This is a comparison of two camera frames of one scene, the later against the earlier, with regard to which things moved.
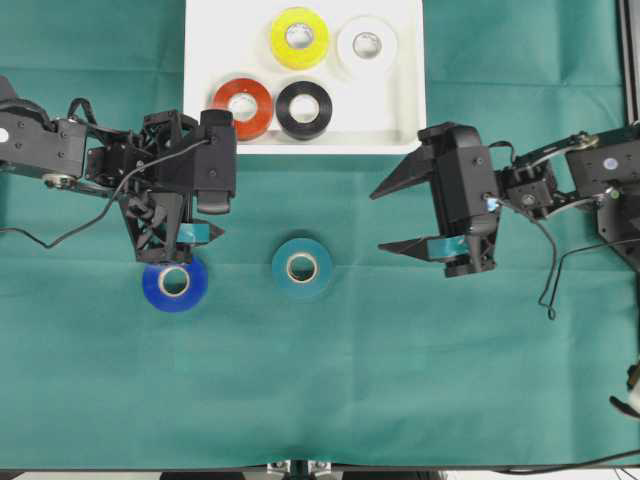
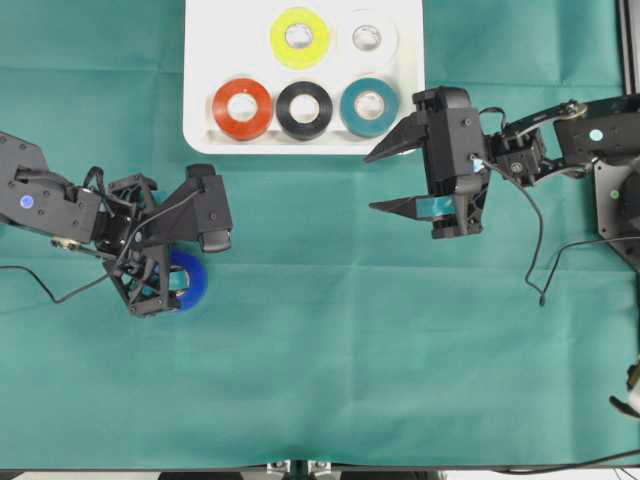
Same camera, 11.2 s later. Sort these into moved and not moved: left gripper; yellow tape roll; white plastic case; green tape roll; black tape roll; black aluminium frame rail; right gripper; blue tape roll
Moved: left gripper; right gripper; green tape roll
Not moved: yellow tape roll; white plastic case; blue tape roll; black aluminium frame rail; black tape roll
